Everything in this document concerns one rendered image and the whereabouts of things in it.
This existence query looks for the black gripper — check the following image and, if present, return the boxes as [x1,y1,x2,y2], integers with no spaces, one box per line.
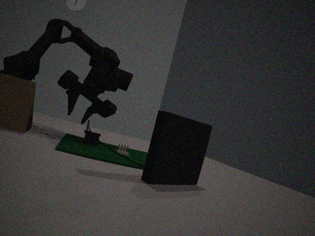
[57,70,117,124]

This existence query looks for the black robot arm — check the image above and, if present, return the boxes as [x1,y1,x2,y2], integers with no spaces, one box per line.
[0,19,133,93]

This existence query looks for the green circuit board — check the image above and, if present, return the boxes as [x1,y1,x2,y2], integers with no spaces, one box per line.
[55,133,147,170]

